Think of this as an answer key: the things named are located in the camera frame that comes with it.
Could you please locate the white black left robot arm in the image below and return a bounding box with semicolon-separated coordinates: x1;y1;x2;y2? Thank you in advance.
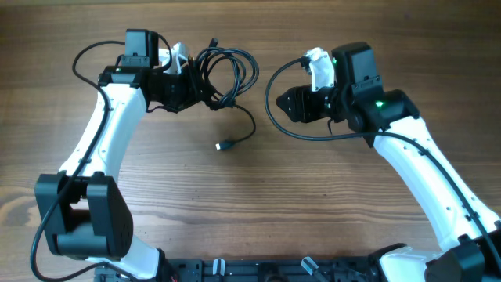
30;29;204;281

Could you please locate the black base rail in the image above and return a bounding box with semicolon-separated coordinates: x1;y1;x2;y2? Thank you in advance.
151;256;386;282

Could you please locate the black cable bundle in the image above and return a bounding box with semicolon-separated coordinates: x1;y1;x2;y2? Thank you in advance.
187;37;261;152

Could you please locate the black left camera cable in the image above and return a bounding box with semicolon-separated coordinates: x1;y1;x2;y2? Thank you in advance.
30;34;173;282

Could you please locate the black right camera cable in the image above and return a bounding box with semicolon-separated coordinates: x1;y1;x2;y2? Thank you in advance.
264;56;501;275

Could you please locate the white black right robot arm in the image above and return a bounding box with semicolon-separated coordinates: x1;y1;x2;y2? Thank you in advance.
276;42;500;281

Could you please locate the black camera cable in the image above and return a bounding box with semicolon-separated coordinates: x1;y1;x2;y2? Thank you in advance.
30;34;173;282
264;56;501;275

